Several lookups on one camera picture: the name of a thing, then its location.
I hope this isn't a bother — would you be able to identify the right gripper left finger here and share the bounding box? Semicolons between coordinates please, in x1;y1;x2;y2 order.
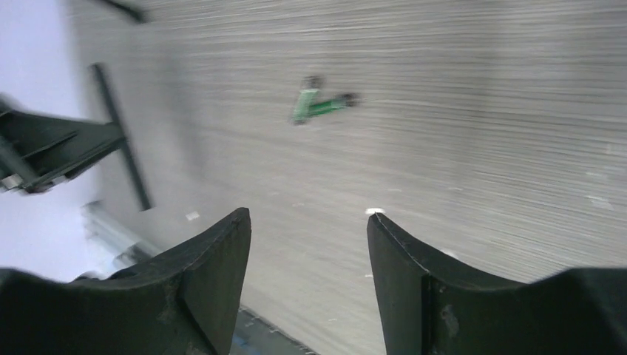
1;208;251;354

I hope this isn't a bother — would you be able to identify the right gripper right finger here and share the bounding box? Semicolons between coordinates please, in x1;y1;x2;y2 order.
367;213;626;354

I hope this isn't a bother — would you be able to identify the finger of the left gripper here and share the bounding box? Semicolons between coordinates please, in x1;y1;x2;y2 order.
1;99;123;194

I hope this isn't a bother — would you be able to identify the dark green battery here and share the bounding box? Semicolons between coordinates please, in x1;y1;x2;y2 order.
292;75;323;125
308;92;360;118

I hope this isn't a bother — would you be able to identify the black tripod stand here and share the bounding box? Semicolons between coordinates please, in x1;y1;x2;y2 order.
96;0;148;24

